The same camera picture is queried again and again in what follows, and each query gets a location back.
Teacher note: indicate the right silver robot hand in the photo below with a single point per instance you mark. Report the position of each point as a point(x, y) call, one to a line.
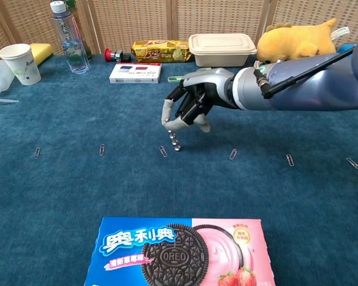
point(209, 89)

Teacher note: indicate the silver paper clip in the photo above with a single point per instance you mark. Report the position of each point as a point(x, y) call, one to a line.
point(102, 149)
point(290, 160)
point(37, 152)
point(163, 151)
point(353, 163)
point(233, 154)

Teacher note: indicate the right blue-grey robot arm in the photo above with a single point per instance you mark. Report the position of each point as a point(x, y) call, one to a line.
point(310, 89)

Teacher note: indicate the green hand brush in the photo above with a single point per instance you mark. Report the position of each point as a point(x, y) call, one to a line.
point(174, 79)

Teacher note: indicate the beige lidded lunch box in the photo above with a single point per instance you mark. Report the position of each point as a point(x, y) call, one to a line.
point(220, 49)

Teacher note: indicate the yellow cracker package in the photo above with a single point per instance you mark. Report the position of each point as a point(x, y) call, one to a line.
point(161, 51)

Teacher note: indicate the white box red blue print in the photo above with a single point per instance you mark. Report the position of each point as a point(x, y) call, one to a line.
point(135, 73)

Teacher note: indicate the yellow plush toy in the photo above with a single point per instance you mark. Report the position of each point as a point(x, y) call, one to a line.
point(295, 41)

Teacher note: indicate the woven folding screen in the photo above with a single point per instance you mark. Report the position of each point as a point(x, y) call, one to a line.
point(137, 21)

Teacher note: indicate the red emergency stop button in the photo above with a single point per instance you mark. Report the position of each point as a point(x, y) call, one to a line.
point(114, 55)

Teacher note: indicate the blue carpet table cover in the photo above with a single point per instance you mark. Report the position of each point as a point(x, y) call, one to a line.
point(167, 184)

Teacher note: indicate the tea bottle with green label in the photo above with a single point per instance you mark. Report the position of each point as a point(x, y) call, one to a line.
point(82, 32)

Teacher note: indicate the clear plastic water bottle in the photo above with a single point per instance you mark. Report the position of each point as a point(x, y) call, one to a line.
point(73, 44)

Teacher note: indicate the blue detergent bottle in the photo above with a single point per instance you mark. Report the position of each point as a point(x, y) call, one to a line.
point(346, 48)

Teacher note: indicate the Oreo strawberry cookie box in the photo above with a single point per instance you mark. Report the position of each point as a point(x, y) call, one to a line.
point(179, 256)

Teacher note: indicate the yellow sponge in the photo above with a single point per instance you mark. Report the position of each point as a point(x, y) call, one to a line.
point(42, 52)

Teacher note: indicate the white paper cup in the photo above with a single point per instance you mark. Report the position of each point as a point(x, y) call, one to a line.
point(21, 64)

